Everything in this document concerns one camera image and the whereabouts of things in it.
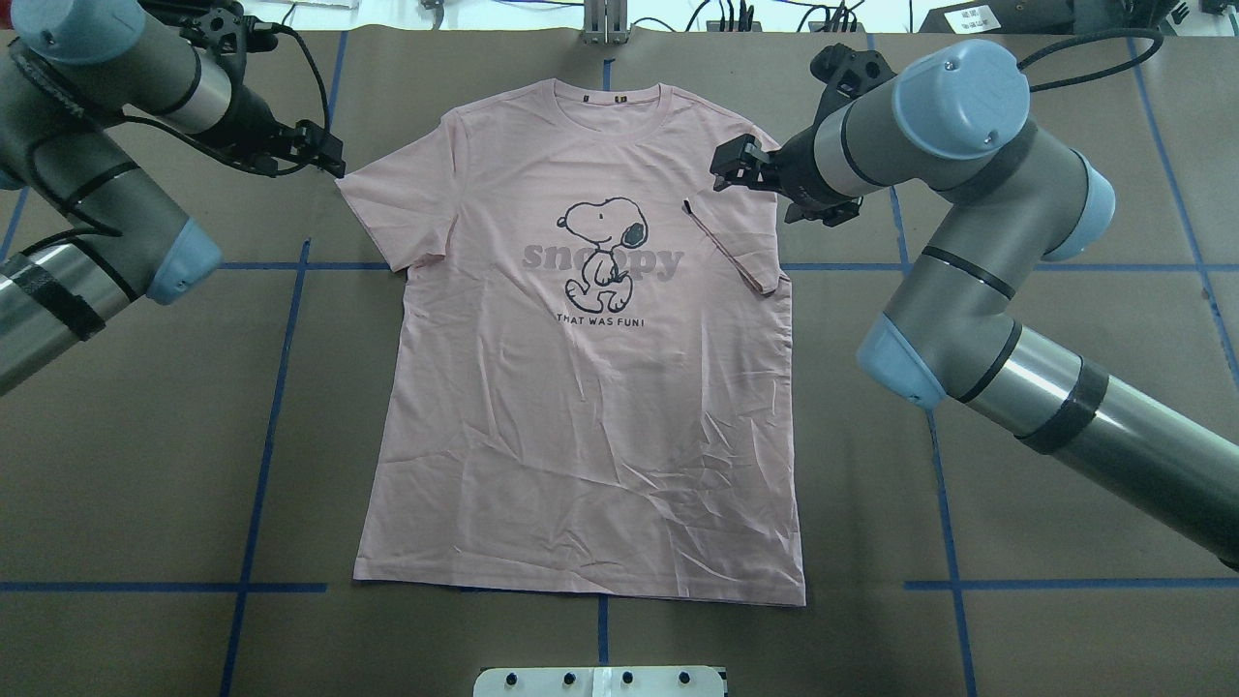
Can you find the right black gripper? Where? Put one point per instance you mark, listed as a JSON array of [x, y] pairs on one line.
[[796, 166]]

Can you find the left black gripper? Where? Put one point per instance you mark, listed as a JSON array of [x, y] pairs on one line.
[[250, 124]]

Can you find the pink Snoopy t-shirt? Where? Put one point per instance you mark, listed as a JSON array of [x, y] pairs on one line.
[[593, 387]]

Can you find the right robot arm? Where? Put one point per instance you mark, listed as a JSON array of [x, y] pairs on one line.
[[959, 120]]

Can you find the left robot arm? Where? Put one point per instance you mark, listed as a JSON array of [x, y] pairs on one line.
[[74, 70]]

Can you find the black power adapter box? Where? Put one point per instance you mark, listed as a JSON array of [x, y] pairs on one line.
[[974, 17]]

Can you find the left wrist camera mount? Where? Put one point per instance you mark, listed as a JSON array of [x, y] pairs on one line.
[[228, 29]]

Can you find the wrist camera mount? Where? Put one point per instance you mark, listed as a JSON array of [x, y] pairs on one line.
[[228, 29], [847, 74]]

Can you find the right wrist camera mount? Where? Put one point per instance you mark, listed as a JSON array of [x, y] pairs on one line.
[[847, 74]]

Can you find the aluminium frame post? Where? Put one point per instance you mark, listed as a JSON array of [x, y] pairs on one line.
[[605, 22]]

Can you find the white pedestal base plate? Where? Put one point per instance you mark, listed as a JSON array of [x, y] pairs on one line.
[[659, 680]]

